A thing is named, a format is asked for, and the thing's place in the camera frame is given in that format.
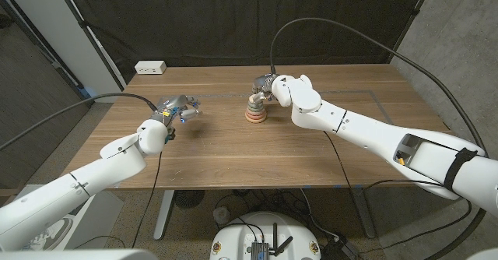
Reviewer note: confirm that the black backdrop curtain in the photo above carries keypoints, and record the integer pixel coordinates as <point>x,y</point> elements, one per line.
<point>249,18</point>

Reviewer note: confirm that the grey table leg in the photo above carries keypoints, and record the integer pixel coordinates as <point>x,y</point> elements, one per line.
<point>363,213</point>

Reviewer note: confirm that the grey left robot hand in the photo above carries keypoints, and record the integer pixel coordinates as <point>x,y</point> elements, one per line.
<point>173,108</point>

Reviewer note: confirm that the white power strip box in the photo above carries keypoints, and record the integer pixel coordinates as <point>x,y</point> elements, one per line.
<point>149,67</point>

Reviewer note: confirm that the grey round floor object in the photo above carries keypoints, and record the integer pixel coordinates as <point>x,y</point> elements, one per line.
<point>221,215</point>

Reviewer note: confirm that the white table leg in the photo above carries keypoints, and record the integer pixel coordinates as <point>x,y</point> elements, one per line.
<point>163,217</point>

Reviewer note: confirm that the white robot torso base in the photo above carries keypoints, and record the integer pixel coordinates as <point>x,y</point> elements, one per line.
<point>237,236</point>

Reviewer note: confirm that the grey antenna radio box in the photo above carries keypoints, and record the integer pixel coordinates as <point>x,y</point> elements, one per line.
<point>259,250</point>

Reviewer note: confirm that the black power adapter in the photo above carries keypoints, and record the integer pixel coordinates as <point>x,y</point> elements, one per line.
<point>342,250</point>

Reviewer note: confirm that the black backdrop stand pole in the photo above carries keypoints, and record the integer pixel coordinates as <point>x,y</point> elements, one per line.
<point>412,16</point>
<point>89,36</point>

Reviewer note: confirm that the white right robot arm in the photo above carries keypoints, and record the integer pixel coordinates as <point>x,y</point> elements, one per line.
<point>389,139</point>

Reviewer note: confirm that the white floor platform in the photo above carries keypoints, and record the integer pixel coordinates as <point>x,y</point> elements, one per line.
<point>101,221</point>

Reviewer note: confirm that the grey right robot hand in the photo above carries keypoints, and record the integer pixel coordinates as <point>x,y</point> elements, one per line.
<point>264,86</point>

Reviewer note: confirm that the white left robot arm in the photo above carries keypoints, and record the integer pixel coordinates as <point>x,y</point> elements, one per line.
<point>70,194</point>

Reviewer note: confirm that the small black floor fan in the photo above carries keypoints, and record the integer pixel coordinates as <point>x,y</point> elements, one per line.
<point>188,198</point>

